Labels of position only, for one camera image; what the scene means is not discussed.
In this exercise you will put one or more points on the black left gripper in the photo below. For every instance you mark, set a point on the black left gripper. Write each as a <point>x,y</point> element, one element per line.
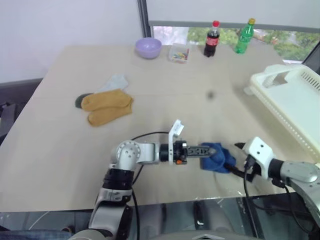
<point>180,153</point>

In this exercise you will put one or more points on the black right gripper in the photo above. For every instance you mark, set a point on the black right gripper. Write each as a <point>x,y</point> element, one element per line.
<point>255,172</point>

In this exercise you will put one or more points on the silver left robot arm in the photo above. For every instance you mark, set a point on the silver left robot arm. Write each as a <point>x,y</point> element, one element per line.
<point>127,155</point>

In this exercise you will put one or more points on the clear box of coloured clips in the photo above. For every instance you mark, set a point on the clear box of coloured clips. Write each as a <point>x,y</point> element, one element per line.
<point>179,53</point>

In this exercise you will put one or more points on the black rounded shape under table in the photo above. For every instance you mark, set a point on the black rounded shape under table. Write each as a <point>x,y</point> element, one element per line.
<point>199,212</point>

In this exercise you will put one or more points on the white plastic dish rack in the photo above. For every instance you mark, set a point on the white plastic dish rack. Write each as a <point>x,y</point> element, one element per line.
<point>292,105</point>

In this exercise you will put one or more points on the grey robot torso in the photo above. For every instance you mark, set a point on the grey robot torso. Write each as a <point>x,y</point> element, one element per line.
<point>175,235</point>

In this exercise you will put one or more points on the mustard yellow sock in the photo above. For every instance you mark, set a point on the mustard yellow sock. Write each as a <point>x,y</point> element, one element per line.
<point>107,98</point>
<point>107,117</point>

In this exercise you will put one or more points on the pale grey sock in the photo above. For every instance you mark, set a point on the pale grey sock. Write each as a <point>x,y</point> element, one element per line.
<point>116,82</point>

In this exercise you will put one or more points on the cola bottle with red cap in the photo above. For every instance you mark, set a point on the cola bottle with red cap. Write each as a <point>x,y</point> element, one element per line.
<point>212,40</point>

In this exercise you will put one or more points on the purple plastic bowl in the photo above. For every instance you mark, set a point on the purple plastic bowl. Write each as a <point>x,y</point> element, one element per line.
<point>148,47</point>

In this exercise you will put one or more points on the green bottle with yellow cap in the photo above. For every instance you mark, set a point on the green bottle with yellow cap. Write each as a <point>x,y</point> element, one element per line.
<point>245,37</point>

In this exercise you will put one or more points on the black slanted bar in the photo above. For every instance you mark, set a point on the black slanted bar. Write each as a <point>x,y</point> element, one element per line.
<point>313,55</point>

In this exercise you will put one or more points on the white roller blind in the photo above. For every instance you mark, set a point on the white roller blind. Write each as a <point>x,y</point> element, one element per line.
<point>225,12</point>

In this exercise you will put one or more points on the blue denim cloth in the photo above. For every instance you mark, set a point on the blue denim cloth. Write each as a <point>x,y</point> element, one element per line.
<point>35,235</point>

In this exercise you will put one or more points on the dark grey chair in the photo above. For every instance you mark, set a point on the dark grey chair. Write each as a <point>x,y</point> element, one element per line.
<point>15,100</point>

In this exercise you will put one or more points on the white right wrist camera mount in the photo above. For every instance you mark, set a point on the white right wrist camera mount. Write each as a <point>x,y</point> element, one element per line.
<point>260,152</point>

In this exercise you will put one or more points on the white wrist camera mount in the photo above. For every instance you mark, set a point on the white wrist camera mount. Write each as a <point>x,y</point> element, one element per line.
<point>260,152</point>
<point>175,130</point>

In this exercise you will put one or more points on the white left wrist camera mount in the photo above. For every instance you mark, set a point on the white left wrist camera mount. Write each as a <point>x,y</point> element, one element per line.
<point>175,130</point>

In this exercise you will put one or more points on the dark window frame post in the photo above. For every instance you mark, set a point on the dark window frame post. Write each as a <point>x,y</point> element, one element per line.
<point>144,17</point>

